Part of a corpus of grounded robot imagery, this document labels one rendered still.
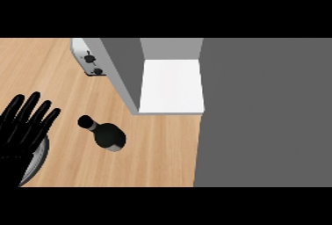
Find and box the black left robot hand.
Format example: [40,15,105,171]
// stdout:
[0,91,62,187]

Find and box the dark wine bottle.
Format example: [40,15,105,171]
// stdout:
[77,114,127,153]

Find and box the grey open cabinet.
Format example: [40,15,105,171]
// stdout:
[81,38,207,116]

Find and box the dark grey cabinet door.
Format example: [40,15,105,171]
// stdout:
[192,38,332,188]

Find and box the silver appliance with black knobs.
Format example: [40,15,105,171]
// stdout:
[70,38,108,77]

